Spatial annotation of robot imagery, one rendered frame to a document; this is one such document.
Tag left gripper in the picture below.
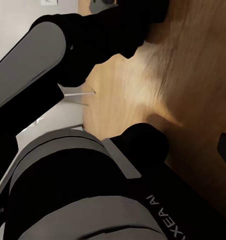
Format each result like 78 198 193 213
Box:
105 0 161 59

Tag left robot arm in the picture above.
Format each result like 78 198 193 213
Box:
0 0 161 136

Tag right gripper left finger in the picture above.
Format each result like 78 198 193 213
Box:
0 133 19 181

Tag digital camera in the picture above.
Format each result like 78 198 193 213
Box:
116 0 169 47

